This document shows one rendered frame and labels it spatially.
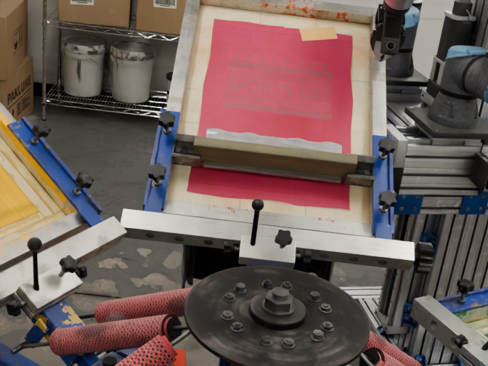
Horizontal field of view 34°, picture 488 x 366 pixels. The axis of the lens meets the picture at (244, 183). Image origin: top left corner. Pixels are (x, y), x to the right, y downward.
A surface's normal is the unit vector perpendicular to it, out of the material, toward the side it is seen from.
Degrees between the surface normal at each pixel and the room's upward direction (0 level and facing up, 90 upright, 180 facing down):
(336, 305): 0
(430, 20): 90
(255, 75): 32
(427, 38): 90
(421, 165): 90
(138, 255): 0
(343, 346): 0
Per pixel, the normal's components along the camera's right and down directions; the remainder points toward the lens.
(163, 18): -0.09, 0.41
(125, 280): 0.11, -0.90
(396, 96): 0.21, 0.43
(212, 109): 0.07, -0.55
